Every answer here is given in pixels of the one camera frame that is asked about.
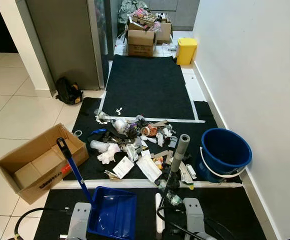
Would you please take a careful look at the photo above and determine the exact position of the blue plastic dustpan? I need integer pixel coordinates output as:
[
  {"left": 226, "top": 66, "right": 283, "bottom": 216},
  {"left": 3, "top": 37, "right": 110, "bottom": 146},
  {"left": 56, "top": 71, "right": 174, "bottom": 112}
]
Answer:
[{"left": 56, "top": 137, "right": 137, "bottom": 240}]

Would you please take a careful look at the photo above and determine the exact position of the white crumpled plastic cup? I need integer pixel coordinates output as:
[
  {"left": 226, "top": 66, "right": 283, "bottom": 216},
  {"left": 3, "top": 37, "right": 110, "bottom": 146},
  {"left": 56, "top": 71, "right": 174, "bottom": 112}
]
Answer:
[{"left": 112, "top": 118, "right": 129, "bottom": 133}]

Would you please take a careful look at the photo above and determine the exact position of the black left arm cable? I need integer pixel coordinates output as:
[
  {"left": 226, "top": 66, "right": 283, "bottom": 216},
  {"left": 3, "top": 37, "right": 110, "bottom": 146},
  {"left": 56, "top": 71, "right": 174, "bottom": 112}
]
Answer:
[{"left": 14, "top": 207, "right": 71, "bottom": 240}]

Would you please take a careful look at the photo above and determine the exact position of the black carpet mat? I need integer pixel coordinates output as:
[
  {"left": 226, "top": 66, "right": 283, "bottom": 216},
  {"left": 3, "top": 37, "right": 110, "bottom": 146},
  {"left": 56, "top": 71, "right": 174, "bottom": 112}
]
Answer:
[
  {"left": 33, "top": 187, "right": 266, "bottom": 240},
  {"left": 62, "top": 97, "right": 243, "bottom": 183}
]

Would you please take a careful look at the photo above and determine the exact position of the orange snack packet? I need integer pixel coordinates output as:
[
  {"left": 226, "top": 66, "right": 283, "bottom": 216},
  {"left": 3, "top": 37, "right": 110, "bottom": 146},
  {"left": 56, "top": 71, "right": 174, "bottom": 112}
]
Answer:
[{"left": 155, "top": 157, "right": 165, "bottom": 171}]

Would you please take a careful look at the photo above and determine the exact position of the brown cardboard strip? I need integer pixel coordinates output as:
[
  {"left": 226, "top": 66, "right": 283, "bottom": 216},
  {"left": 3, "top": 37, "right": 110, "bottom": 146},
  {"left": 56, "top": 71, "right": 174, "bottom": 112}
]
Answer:
[{"left": 147, "top": 120, "right": 170, "bottom": 128}]

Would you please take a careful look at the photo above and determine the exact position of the clear crumpled plastic bag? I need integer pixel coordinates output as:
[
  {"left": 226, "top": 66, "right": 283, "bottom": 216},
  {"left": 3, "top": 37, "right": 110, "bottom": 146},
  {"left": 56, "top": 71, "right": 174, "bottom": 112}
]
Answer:
[{"left": 95, "top": 111, "right": 113, "bottom": 126}]

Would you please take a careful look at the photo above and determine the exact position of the clear plastic cup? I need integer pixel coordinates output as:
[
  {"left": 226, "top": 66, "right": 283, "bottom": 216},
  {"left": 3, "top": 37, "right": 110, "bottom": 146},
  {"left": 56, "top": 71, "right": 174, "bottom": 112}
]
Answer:
[{"left": 89, "top": 140, "right": 110, "bottom": 153}]

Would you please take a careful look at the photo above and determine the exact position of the blue plastic bucket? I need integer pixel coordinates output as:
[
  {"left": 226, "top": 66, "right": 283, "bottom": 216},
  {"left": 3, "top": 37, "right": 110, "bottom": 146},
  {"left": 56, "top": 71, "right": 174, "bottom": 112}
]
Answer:
[{"left": 200, "top": 128, "right": 253, "bottom": 178}]

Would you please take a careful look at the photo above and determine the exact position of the blue plastic scrap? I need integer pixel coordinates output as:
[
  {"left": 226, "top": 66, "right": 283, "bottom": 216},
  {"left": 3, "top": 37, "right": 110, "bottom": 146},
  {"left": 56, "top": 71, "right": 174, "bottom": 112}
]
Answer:
[{"left": 88, "top": 129, "right": 107, "bottom": 137}]

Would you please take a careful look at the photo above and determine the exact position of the white envelope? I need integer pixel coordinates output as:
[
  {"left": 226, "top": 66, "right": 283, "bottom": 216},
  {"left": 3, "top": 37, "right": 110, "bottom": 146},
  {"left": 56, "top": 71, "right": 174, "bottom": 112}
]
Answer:
[{"left": 136, "top": 155, "right": 163, "bottom": 183}]

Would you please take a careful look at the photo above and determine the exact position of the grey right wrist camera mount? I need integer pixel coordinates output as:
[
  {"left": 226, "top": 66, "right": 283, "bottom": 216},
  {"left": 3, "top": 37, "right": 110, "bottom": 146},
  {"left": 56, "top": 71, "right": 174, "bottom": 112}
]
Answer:
[{"left": 182, "top": 198, "right": 208, "bottom": 240}]

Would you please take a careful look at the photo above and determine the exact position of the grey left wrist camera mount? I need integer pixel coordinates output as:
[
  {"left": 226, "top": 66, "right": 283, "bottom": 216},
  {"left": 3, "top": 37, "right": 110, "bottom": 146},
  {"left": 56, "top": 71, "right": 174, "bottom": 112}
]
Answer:
[{"left": 65, "top": 202, "right": 92, "bottom": 240}]

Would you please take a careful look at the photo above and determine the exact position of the white crumpled tissue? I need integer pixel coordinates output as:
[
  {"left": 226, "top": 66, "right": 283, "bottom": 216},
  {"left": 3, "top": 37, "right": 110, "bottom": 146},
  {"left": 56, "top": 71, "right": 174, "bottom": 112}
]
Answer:
[{"left": 96, "top": 144, "right": 122, "bottom": 166}]

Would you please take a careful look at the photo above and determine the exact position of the tall grey cabinet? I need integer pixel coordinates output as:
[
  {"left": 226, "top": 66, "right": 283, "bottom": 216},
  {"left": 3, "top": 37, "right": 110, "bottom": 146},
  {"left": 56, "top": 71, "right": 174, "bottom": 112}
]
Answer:
[{"left": 25, "top": 0, "right": 106, "bottom": 91}]

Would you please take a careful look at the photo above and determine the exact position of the cardboard box full of clutter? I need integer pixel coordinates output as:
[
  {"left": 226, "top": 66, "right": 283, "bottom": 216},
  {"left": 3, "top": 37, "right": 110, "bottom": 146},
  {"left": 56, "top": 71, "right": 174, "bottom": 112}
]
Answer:
[{"left": 130, "top": 10, "right": 173, "bottom": 45}]

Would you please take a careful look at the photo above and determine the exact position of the orange paper cup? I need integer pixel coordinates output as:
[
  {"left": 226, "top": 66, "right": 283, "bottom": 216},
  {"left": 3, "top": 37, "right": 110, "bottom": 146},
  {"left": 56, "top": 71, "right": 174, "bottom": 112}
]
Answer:
[{"left": 141, "top": 125, "right": 158, "bottom": 138}]

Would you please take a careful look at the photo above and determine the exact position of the black backpack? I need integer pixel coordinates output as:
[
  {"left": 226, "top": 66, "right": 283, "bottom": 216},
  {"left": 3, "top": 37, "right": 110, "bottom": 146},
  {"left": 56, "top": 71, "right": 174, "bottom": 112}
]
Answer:
[{"left": 54, "top": 76, "right": 84, "bottom": 105}]

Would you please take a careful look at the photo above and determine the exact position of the dark carpet with tape border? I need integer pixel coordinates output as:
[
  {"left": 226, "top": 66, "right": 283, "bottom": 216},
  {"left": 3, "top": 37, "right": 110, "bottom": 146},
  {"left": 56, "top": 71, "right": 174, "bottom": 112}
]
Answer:
[{"left": 101, "top": 54, "right": 196, "bottom": 121}]

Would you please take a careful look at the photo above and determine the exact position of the white paper card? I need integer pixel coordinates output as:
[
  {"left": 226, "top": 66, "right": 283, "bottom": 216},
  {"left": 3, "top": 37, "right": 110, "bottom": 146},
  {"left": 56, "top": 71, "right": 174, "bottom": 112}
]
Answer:
[{"left": 112, "top": 156, "right": 135, "bottom": 180}]

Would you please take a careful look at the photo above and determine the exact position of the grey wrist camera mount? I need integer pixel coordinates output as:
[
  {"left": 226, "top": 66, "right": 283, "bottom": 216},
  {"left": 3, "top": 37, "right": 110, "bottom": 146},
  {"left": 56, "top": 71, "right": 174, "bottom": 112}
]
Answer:
[
  {"left": 65, "top": 202, "right": 92, "bottom": 240},
  {"left": 182, "top": 198, "right": 208, "bottom": 240}
]

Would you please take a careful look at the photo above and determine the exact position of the open brown cardboard box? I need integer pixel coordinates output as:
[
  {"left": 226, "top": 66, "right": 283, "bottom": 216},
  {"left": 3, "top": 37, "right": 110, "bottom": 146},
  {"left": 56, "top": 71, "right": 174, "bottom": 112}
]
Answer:
[{"left": 0, "top": 123, "right": 90, "bottom": 205}]

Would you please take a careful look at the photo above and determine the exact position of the grey green bag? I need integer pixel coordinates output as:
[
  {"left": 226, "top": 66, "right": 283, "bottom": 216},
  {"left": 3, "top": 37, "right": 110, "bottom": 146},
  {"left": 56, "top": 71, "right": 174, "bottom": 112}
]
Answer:
[{"left": 117, "top": 0, "right": 148, "bottom": 26}]

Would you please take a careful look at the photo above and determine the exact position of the yellow plastic bin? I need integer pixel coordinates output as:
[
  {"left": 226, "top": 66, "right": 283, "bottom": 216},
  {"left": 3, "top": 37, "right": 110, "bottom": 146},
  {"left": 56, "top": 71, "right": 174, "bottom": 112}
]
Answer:
[{"left": 176, "top": 38, "right": 198, "bottom": 66}]

